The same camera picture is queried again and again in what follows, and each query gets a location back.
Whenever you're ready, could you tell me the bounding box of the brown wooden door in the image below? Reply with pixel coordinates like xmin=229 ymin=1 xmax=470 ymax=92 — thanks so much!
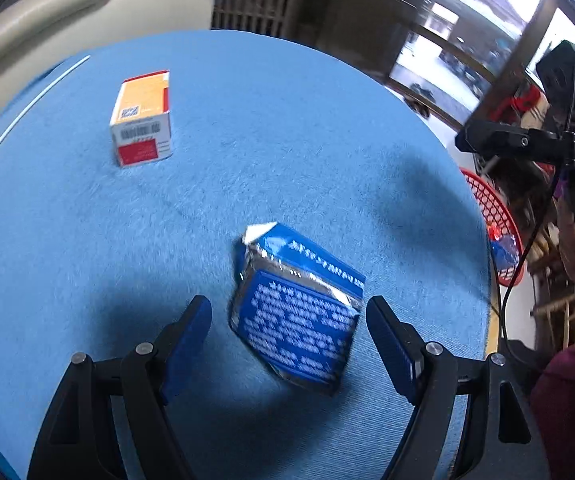
xmin=317 ymin=0 xmax=443 ymax=78

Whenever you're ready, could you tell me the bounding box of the orange and white box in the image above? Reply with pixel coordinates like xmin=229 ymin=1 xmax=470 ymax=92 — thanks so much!
xmin=109 ymin=70 xmax=173 ymax=168

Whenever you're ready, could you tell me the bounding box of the blue fleece cloth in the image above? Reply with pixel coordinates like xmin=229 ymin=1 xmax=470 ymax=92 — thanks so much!
xmin=0 ymin=30 xmax=499 ymax=480

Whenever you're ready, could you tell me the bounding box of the wooden crib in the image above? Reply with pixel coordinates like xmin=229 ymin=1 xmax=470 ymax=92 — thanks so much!
xmin=210 ymin=0 xmax=328 ymax=41

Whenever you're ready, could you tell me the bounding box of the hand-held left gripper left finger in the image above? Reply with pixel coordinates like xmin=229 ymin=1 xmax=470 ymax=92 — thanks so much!
xmin=26 ymin=294 xmax=213 ymax=480

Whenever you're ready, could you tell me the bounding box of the beige leather sofa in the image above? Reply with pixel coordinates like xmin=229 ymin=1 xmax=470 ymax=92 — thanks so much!
xmin=0 ymin=0 xmax=216 ymax=156

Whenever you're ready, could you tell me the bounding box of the red cloth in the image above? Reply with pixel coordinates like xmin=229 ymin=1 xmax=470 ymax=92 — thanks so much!
xmin=495 ymin=82 xmax=543 ymax=123

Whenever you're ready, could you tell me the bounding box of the black cable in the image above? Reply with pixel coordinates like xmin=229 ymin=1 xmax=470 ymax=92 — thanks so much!
xmin=498 ymin=52 xmax=575 ymax=376

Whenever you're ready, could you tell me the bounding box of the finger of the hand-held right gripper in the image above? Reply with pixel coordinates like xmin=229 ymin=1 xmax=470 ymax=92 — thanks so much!
xmin=455 ymin=119 xmax=575 ymax=165

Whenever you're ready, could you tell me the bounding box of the thin white cord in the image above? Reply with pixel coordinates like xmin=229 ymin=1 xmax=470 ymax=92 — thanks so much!
xmin=0 ymin=55 xmax=92 ymax=196

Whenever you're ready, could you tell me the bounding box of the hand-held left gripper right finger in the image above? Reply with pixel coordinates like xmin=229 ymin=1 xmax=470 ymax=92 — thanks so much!
xmin=365 ymin=295 xmax=552 ymax=480

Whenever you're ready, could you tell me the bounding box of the red plastic mesh basket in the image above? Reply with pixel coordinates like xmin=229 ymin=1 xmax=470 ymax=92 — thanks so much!
xmin=460 ymin=167 xmax=525 ymax=287

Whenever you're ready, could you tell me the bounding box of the blue milk carton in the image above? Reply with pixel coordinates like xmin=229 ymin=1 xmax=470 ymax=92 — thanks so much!
xmin=228 ymin=221 xmax=367 ymax=397

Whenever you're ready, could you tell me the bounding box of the wooden stool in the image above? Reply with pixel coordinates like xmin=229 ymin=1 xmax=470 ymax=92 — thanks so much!
xmin=530 ymin=220 xmax=575 ymax=351

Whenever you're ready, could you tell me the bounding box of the red blue toy figure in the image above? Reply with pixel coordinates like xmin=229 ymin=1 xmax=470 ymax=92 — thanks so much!
xmin=487 ymin=225 xmax=521 ymax=268

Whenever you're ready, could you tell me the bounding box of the person's right forearm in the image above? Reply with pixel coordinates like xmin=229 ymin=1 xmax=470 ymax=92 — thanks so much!
xmin=530 ymin=335 xmax=575 ymax=480

